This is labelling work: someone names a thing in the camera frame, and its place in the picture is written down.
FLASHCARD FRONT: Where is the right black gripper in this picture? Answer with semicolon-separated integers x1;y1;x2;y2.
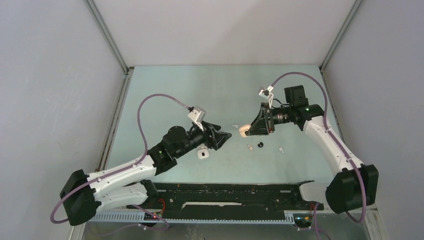
246;102;294;136

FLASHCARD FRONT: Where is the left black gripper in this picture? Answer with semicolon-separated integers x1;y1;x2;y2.
174;120;231;158

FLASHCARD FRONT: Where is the beige earbud case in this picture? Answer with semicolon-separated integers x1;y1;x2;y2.
238;124;251;138

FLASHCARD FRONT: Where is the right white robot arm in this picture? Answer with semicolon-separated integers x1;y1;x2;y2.
239;85;379;214

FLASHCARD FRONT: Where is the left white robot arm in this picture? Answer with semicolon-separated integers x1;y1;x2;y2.
59;121;232;226

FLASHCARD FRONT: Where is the white earbud case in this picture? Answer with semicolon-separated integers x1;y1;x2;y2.
197;148;210;160

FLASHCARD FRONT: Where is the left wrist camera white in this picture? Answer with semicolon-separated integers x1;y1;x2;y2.
187;106;206;132

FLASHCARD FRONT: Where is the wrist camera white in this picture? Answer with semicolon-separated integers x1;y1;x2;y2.
187;106;206;132
258;85;274;108

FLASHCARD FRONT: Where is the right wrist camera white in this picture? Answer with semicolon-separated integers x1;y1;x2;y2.
258;85;274;108

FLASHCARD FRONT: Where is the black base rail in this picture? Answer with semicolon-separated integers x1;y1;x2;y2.
140;182;324;222

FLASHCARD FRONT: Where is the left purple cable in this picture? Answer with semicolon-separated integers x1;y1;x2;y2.
50;93;195;225

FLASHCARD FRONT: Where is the grey cable duct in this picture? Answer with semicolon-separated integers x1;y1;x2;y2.
92;211;296;225

